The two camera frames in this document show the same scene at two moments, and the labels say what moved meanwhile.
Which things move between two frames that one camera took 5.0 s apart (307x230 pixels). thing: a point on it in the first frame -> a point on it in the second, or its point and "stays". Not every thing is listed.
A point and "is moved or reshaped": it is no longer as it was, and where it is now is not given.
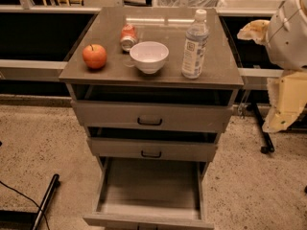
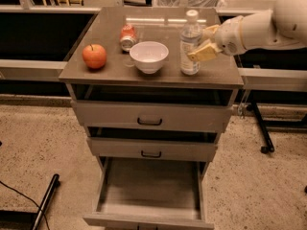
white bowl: [149, 57] stays
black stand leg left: [54, 187] stays
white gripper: [288, 40] -> [227, 37]
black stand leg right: [267, 146] stays
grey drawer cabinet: [153, 87] stays
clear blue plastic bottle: [197, 40] is moved or reshaped
